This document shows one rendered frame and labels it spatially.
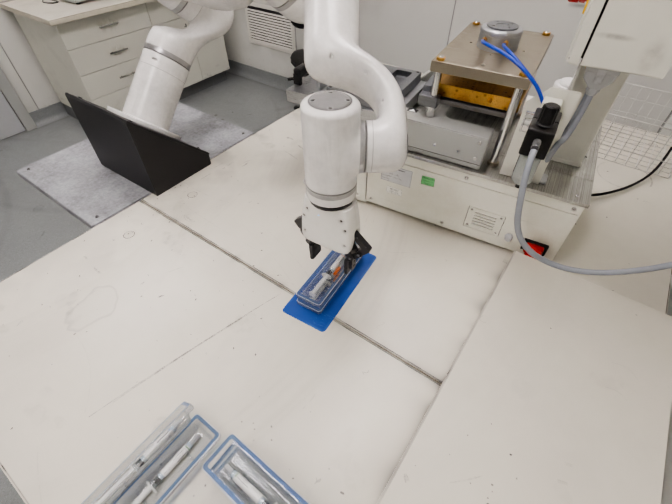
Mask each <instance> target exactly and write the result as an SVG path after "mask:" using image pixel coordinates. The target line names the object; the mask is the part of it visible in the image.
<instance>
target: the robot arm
mask: <svg viewBox="0 0 672 504"><path fill-rule="evenodd" d="M157 1H158V2H159V3H161V4H162V5H164V6H165V7H167V8H168V9H170V10H171V11H173V12H174V13H175V14H177V15H178V16H180V17H181V18H183V19H184V20H186V21H187V22H188V26H187V27H186V28H185V29H177V28H172V27H167V26H154V27H152V28H151V30H150V31H149V33H148V36H147V39H146V41H145V44H144V47H143V50H142V53H141V56H140V59H139V62H138V65H137V68H136V71H135V74H134V77H133V80H132V83H131V87H130V90H129V93H128V96H127V99H126V102H125V105H124V108H123V111H120V110H118V109H115V108H113V107H110V106H107V110H109V111H111V112H113V113H115V114H117V115H120V116H122V117H124V118H126V119H129V120H132V121H133V122H136V123H138V124H141V125H143V126H145V127H148V128H150V129H153V130H155V131H157V132H160V133H162V134H165V135H167V136H170V137H173V138H175V139H178V140H180V138H181V136H179V135H177V134H174V133H172V132H170V131H169V128H170V125H171V122H172V119H173V117H174V114H175V111H176V108H177V105H178V102H179V99H180V97H181V94H182V91H183V88H184V85H185V82H186V80H187V77H188V74H189V71H190V68H191V66H192V63H193V60H194V58H195V56H196V54H197V52H198V51H199V50H200V49H201V47H203V46H204V45H205V44H207V43H209V42H210V41H212V40H215V39H217V38H219V37H221V36H223V35H224V34H226V33H227V32H228V31H229V29H230V28H231V26H232V23H233V20H234V10H238V9H243V8H245V7H248V6H249V5H250V4H251V3H252V2H253V0H157ZM265 1H266V2H267V3H269V4H270V5H271V6H272V7H273V8H274V9H276V10H277V11H278V12H279V13H280V14H282V15H283V16H284V17H286V18H287V19H289V20H291V21H293V22H295V23H299V24H304V63H305V67H306V70H307V72H308V74H309V75H310V76H311V77H312V78H313V79H315V80H317V81H319V82H321V83H324V84H326V85H330V86H333V87H337V88H340V89H343V90H345V91H348V92H350V93H353V94H355V95H357V96H359V97H360V98H362V99H363V100H364V101H366V102H367V103H368V104H369V105H370V106H371V108H372V109H373V111H374V112H375V114H376V117H377V119H376V120H361V119H360V115H361V104H360V102H359V100H358V99H357V98H356V97H354V96H353V95H351V94H349V93H346V92H342V91H333V90H328V91H320V92H316V93H313V94H310V95H308V96H307V97H305V98H304V99H303V100H302V102H301V104H300V114H301V128H302V142H303V156H304V169H305V178H304V180H303V183H304V184H306V193H305V197H304V202H303V210H302V215H301V216H298V217H297V218H296V219H295V220H294V222H295V223H296V225H297V226H298V227H299V228H300V231H301V233H302V234H303V235H304V236H305V238H306V242H307V243H308V244H309V251H310V258H311V259H314V258H315V257H316V256H317V255H318V254H319V252H320V251H321V246H324V247H326V248H328V249H331V250H333V251H336V252H338V253H341V254H345V256H346V258H345V260H344V274H346V275H347V274H348V273H349V271H350V270H353V269H354V268H355V265H356V259H357V258H360V257H361V256H363V255H365V254H367V253H369V252H370V251H371V249H372V246H371V245H370V244H369V243H368V242H367V241H366V239H365V238H364V237H363V236H362V235H361V234H360V214H359V207H358V202H357V198H356V193H357V175H358V174H360V173H388V172H395V171H397V170H399V169H401V168H402V167H403V165H404V164H405V162H406V159H407V154H408V139H409V138H408V127H407V114H406V107H405V101H404V97H403V94H402V91H401V89H400V87H399V85H398V83H397V81H396V80H395V78H394V77H393V75H392V74H391V73H390V71H389V70H388V69H387V68H386V67H385V66H384V65H383V64H382V63H381V62H379V61H378V60H377V59H376V58H374V57H373V56H372V55H370V54H369V53H367V52H366V51H364V50H363V49H361V48H360V47H359V0H265ZM355 242H356V243H357V244H358V245H359V247H360V248H358V247H357V245H356V243H355Z"/></svg>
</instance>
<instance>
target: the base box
mask: <svg viewBox="0 0 672 504"><path fill-rule="evenodd" d="M518 191H519V189H518V188H515V187H511V186H508V185H504V184H501V183H497V182H494V181H490V180H487V179H483V178H480V177H476V176H473V175H469V174H466V173H463V172H459V171H456V170H452V169H449V168H445V167H442V166H438V165H435V164H431V163H428V162H424V161H421V160H417V159H414V158H411V157H407V159H406V162H405V164H404V165H403V167H402V168H401V169H399V170H397V171H395V172H388V173H360V174H358V175H357V193H356V198H357V200H360V201H363V202H367V201H369V202H372V203H375V204H378V205H381V206H383V207H386V208H389V209H392V210H395V211H398V212H401V213H404V214H407V215H410V216H412V217H415V218H418V219H421V220H424V221H427V222H430V223H433V224H436V225H439V226H441V227H444V228H447V229H450V230H453V231H456V232H459V233H462V234H465V235H468V236H471V237H473V238H476V239H479V240H482V241H485V242H488V243H491V244H494V245H497V246H500V247H502V248H505V249H508V250H511V251H517V252H519V253H522V254H524V255H527V256H529V257H531V258H533V257H532V256H530V255H529V254H528V253H527V252H526V251H525V250H524V249H523V248H522V246H521V245H520V243H519V241H518V239H517V237H516V233H515V229H514V215H515V208H516V202H517V196H518ZM584 209H585V208H584V207H580V206H577V205H573V204H570V203H567V202H563V201H560V200H556V199H553V198H549V197H546V196H542V195H539V194H535V193H532V192H528V191H526V193H525V197H524V203H523V208H522V215H521V230H522V234H523V237H524V239H525V241H526V242H527V244H528V245H529V246H530V247H531V248H532V249H533V250H534V251H535V252H537V253H538V254H540V255H541V256H543V257H545V258H547V259H549V260H551V261H552V260H553V259H554V257H555V256H556V254H557V252H558V251H559V249H560V248H561V246H562V244H563V243H564V241H565V239H566V238H567V236H568V235H569V233H570V231H571V230H572V228H573V226H574V225H575V223H576V222H577V220H578V218H579V217H580V215H581V214H582V212H583V210H584Z"/></svg>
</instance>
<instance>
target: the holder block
mask: <svg viewBox="0 0 672 504"><path fill-rule="evenodd" d="M383 65H384V66H385V67H386V68H387V69H388V70H389V71H390V73H391V74H392V75H393V77H394V78H395V80H396V81H397V83H398V85H399V87H400V89H401V91H402V94H403V97H405V96H406V95H407V94H408V93H409V92H410V91H411V90H412V89H413V88H414V87H415V86H416V85H417V84H418V83H419V82H420V80H421V73H422V72H419V71H415V70H410V69H405V68H400V67H395V66H390V65H385V64H383ZM328 90H333V91H342V92H346V93H349V94H351V95H353V96H354V97H356V98H357V99H358V100H359V102H360V104H361V106H363V107H367V108H371V106H370V105H369V104H368V103H367V102H366V101H364V100H363V99H362V98H360V97H359V96H357V95H355V94H353V93H350V92H348V91H345V90H343V89H340V88H337V87H333V86H330V85H329V86H328V87H327V91H328ZM371 109H372V108H371Z"/></svg>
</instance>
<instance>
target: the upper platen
mask: <svg viewBox="0 0 672 504"><path fill-rule="evenodd" d="M531 86H532V83H531V84H530V86H529V88H528V90H523V93H522V96H521V98H520V101H519V104H518V107H517V110H516V112H515V115H514V118H513V120H515V118H516V116H517V114H518V112H519V110H520V108H521V106H522V104H523V102H524V100H525V98H526V96H527V94H528V92H529V90H530V88H531ZM513 91H514V88H513V87H508V86H503V85H498V84H493V83H488V82H483V81H478V80H473V79H468V78H463V77H458V76H453V75H448V74H442V77H441V82H440V87H439V93H438V94H441V97H440V102H439V103H440V104H445V105H449V106H454V107H458V108H462V109H467V110H471V111H475V112H480V113H484V114H488V115H493V116H497V117H501V118H504V117H505V114H506V111H507V108H508V105H509V102H510V100H511V97H512V94H513Z"/></svg>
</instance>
